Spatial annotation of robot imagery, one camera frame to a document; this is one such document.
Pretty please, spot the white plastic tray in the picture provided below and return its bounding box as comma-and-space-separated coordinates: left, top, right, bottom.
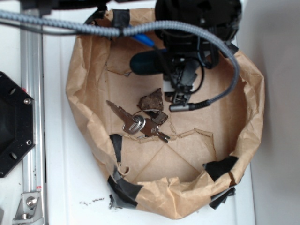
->
43, 36, 255, 225

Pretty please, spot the metal corner bracket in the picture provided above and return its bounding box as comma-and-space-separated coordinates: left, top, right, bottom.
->
12, 192, 44, 225

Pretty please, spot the short silver key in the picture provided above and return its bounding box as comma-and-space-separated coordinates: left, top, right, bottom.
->
141, 118, 170, 143

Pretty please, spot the aluminium extrusion rail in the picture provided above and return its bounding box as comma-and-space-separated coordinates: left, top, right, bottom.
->
20, 30, 46, 192

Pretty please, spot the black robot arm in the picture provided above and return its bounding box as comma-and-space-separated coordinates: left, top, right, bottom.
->
98, 0, 241, 112

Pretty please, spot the long silver key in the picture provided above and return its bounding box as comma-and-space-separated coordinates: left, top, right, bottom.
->
106, 100, 146, 135

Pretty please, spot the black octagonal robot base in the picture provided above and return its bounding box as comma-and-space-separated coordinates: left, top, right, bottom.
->
0, 72, 35, 178

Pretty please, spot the brown rock chunk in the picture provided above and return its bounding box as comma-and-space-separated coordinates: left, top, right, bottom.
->
137, 88, 164, 111

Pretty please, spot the grey braided cable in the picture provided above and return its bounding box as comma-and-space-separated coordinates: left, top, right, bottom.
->
0, 9, 240, 113

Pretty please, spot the small dark key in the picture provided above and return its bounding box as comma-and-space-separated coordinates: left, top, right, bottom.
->
146, 111, 168, 126

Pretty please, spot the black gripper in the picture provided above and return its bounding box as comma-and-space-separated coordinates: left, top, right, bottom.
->
161, 30, 219, 105

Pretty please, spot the brown paper bag bin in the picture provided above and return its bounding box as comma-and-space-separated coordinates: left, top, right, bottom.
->
66, 36, 265, 219

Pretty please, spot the blue cable connector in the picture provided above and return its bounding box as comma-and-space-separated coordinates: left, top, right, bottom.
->
131, 34, 155, 47

